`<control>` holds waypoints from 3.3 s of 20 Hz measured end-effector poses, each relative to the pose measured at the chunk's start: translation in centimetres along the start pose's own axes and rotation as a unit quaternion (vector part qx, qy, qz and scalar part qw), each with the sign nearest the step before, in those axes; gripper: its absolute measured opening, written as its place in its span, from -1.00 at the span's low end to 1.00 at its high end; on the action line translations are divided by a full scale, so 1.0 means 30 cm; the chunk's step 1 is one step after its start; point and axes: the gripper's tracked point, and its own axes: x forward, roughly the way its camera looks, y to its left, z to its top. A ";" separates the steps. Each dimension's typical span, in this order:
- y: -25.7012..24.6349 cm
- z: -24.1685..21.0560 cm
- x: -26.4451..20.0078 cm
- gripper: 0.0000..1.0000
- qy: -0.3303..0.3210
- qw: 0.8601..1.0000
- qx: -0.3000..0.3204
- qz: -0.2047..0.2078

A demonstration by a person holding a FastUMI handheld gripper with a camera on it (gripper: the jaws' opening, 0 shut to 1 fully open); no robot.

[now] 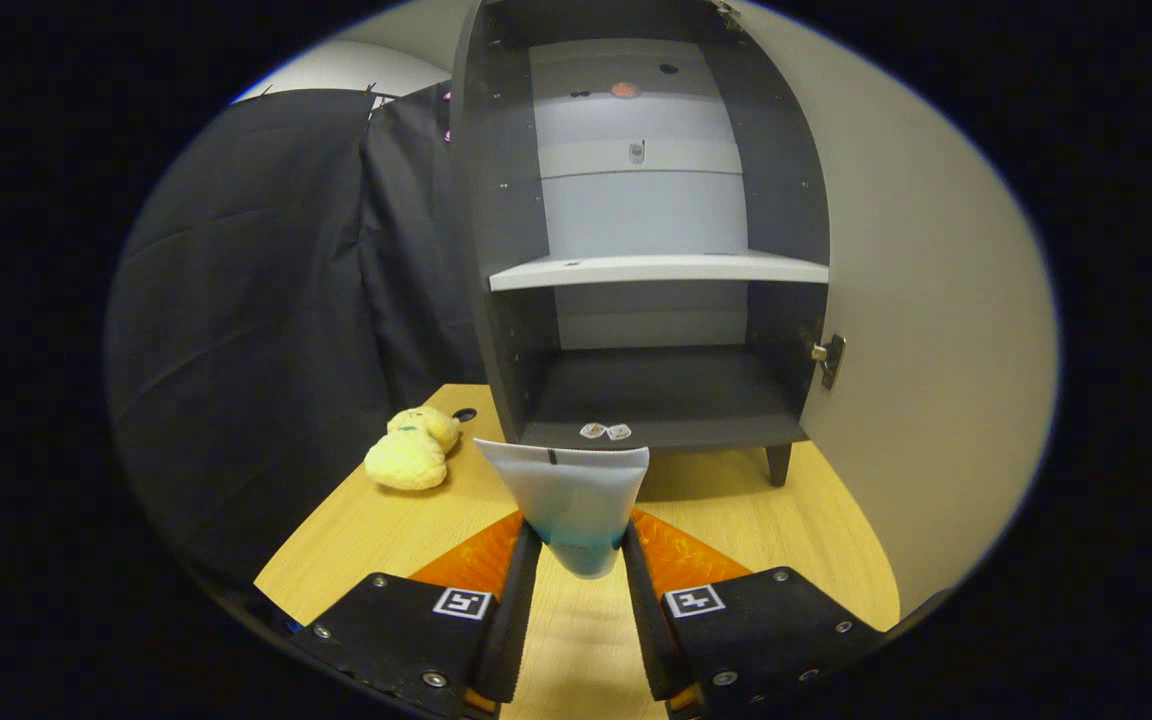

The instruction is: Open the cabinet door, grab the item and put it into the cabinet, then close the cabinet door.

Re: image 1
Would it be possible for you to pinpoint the beige cabinet door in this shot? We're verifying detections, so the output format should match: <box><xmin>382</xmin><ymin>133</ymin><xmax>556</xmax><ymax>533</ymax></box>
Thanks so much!
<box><xmin>726</xmin><ymin>0</ymin><xmax>1060</xmax><ymax>619</ymax></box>

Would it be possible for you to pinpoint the metal door hinge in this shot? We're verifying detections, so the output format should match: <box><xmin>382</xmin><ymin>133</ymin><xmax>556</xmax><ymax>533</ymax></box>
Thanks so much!
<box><xmin>811</xmin><ymin>333</ymin><xmax>848</xmax><ymax>392</ymax></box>

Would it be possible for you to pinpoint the white cabinet shelf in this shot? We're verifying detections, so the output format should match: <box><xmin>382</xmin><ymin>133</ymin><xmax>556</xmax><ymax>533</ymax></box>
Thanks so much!
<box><xmin>488</xmin><ymin>249</ymin><xmax>831</xmax><ymax>294</ymax></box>

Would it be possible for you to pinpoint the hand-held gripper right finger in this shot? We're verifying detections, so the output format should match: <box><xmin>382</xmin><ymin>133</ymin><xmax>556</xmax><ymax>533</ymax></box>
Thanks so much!
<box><xmin>621</xmin><ymin>508</ymin><xmax>887</xmax><ymax>716</ymax></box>

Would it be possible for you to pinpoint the yellow plush toy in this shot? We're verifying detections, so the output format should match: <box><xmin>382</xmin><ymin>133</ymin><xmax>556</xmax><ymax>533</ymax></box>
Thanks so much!
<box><xmin>364</xmin><ymin>405</ymin><xmax>463</xmax><ymax>492</ymax></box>

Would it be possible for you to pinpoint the white and blue tube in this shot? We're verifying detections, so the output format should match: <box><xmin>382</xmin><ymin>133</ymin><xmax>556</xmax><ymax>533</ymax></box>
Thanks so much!
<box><xmin>473</xmin><ymin>437</ymin><xmax>652</xmax><ymax>581</ymax></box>

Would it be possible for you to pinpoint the dark grey cabinet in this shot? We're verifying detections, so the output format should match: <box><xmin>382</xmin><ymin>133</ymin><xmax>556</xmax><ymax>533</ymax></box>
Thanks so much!
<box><xmin>450</xmin><ymin>0</ymin><xmax>833</xmax><ymax>489</ymax></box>

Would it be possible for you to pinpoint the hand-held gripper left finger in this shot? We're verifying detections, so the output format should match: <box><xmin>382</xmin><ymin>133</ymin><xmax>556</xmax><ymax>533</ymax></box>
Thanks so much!
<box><xmin>286</xmin><ymin>510</ymin><xmax>544</xmax><ymax>720</ymax></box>

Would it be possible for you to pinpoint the black backdrop cloth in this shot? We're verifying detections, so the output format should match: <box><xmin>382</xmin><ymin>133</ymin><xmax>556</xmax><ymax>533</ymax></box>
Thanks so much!
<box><xmin>106</xmin><ymin>85</ymin><xmax>489</xmax><ymax>589</ymax></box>

